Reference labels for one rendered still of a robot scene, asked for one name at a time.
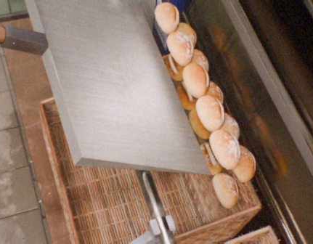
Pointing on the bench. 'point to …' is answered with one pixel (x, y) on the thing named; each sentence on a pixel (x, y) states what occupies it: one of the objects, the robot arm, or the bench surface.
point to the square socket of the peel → (25, 40)
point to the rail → (279, 77)
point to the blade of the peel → (114, 88)
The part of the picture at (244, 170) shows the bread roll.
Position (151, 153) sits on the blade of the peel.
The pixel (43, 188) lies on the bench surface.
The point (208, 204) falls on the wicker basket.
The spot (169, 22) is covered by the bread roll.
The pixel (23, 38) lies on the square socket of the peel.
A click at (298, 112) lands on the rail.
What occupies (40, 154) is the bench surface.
